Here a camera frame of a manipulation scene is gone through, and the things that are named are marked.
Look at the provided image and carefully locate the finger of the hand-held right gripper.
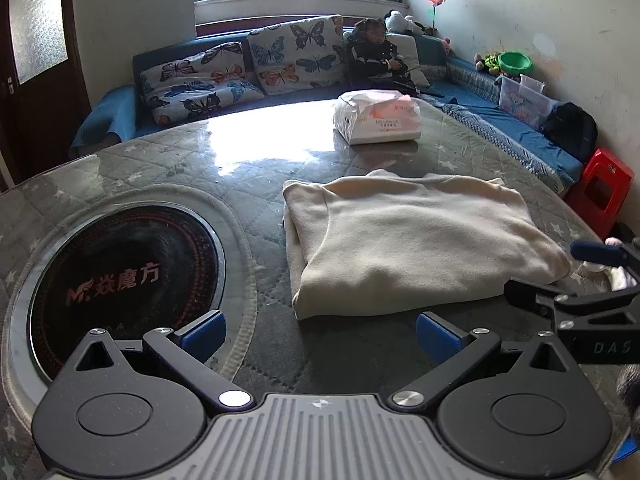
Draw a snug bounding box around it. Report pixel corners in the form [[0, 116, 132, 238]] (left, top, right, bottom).
[[570, 239, 640, 291], [502, 279, 640, 335]]

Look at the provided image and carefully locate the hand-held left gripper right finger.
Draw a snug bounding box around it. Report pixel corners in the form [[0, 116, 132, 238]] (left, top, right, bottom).
[[387, 311, 586, 413]]

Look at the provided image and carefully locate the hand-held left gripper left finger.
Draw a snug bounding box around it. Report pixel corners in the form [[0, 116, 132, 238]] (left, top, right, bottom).
[[60, 310, 256, 415]]

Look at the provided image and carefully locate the cream sweater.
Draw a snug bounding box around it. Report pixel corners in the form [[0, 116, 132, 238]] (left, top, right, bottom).
[[282, 169, 573, 321]]

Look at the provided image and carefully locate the person's right forearm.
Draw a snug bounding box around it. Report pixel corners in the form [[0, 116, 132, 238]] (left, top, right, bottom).
[[616, 362, 640, 437]]

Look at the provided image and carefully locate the white pink cloth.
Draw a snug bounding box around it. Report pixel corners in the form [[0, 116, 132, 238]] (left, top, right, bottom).
[[575, 237, 628, 292]]

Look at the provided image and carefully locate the red plastic stool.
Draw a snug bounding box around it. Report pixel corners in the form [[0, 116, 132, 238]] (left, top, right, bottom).
[[570, 148, 636, 226]]

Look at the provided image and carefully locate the round black induction cooktop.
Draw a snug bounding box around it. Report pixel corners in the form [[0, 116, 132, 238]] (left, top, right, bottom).
[[7, 185, 258, 396]]

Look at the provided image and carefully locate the black backpack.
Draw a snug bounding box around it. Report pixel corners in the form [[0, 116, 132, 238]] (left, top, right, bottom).
[[542, 102, 599, 163]]

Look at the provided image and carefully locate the blue sofa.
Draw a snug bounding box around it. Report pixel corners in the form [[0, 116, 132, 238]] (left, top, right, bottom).
[[70, 15, 586, 196]]

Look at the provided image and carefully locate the clear plastic storage box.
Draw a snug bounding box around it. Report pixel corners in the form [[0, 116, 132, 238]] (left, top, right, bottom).
[[498, 75, 558, 131]]

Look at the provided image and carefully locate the green plastic basin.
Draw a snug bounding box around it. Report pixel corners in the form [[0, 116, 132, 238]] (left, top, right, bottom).
[[497, 51, 534, 76]]

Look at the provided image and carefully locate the green plush toy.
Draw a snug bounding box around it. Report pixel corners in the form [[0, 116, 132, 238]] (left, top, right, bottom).
[[474, 53, 502, 78]]

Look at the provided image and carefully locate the white plastic tissue pack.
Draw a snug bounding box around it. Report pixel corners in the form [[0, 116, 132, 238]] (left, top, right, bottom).
[[332, 89, 423, 146]]

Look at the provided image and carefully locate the butterfly print cushion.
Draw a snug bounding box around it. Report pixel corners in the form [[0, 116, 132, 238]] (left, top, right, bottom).
[[140, 41, 266, 126], [247, 15, 351, 96]]

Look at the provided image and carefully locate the grey cushion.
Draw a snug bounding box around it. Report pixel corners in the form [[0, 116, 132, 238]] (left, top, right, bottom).
[[387, 32, 432, 88]]

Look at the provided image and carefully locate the panda plush toy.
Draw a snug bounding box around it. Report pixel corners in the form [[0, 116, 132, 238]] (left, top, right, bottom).
[[384, 10, 417, 36]]

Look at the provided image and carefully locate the brown door with frosted glass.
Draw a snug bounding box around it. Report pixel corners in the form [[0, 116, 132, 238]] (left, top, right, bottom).
[[0, 0, 93, 192]]

